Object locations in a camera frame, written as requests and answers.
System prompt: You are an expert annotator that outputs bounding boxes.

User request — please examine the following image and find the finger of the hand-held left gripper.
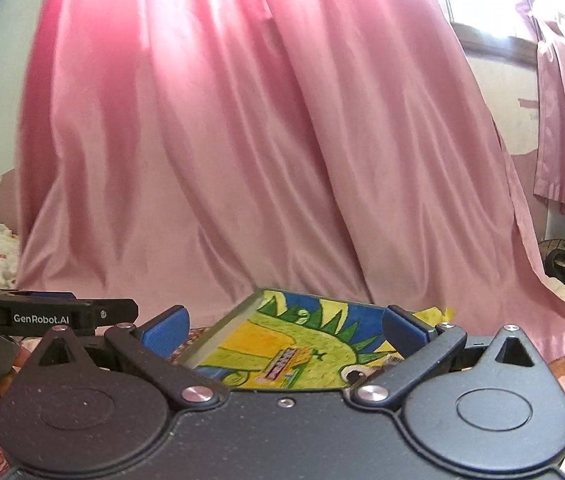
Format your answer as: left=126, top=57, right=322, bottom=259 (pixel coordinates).
left=0, top=290, right=139, bottom=337

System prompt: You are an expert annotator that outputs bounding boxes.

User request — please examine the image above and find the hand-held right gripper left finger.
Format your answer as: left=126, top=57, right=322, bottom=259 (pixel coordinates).
left=27, top=305, right=217, bottom=407

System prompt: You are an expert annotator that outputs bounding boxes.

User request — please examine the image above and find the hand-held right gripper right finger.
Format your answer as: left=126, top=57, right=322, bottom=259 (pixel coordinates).
left=352, top=305, right=545, bottom=407

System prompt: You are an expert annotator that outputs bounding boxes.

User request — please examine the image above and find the grey tray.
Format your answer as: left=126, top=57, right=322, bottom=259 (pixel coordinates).
left=180, top=287, right=443, bottom=393

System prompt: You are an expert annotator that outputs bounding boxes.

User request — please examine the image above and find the colourful drawing paper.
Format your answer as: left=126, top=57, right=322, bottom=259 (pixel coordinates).
left=195, top=291, right=458, bottom=392

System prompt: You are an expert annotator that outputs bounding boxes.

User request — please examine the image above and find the large pink curtain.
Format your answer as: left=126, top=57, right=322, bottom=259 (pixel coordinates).
left=15, top=0, right=565, bottom=363

